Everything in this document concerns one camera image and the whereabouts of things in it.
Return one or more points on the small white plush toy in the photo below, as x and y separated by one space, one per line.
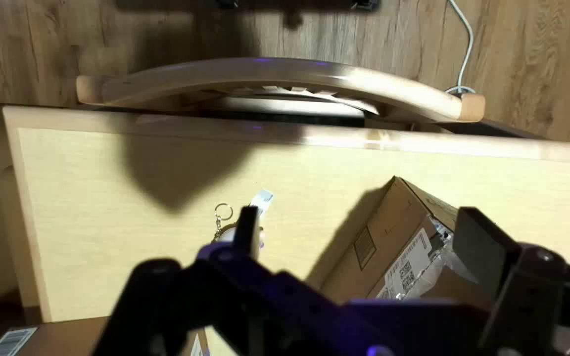
262 199

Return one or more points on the small cardboard box marked 20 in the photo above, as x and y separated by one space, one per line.
68 338

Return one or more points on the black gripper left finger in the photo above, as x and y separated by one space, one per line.
246 231

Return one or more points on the large cardboard box blue tape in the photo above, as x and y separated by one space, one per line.
390 231

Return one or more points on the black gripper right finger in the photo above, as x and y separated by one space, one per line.
485 245

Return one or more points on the wooden chair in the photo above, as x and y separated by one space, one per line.
198 73

